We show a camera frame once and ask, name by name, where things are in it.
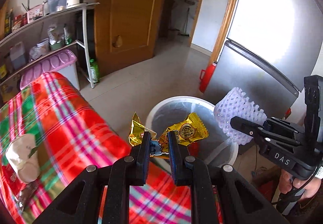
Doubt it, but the gold snack wrapper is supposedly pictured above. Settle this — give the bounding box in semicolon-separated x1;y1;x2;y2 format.
127;111;210;159

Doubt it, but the white trash bin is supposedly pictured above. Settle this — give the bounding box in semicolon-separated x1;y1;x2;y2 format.
145;96;238;167

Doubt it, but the metal kitchen shelf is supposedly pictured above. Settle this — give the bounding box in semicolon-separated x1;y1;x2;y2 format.
0;1;100;90

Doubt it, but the person right hand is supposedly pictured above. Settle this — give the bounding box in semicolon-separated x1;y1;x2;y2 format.
278;169;321;201

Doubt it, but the plaid tablecloth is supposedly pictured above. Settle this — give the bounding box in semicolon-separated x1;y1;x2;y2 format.
1;72;191;223

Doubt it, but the red thermos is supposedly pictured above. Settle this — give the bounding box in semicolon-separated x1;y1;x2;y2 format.
199;62;217;93

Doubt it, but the green plastic bottle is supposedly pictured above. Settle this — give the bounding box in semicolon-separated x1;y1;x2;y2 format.
90;59;100;84

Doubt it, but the silver refrigerator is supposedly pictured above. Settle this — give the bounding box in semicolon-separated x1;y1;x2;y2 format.
204;0;322;118

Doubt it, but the brown candy wrapper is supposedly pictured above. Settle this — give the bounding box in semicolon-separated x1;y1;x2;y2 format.
15;181;38;213

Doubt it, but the red flat wrapper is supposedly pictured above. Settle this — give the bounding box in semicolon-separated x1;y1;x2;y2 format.
1;164;25;197

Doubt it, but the wooden door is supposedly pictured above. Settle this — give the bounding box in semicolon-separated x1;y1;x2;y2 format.
94;0;164;76

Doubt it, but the dark liquid jug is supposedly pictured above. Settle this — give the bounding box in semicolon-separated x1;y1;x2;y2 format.
10;41;27;70

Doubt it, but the clear plastic container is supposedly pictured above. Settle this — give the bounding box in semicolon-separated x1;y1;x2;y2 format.
43;0;67;15

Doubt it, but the pink utensil box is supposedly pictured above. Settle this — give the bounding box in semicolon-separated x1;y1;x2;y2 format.
27;4;44;23

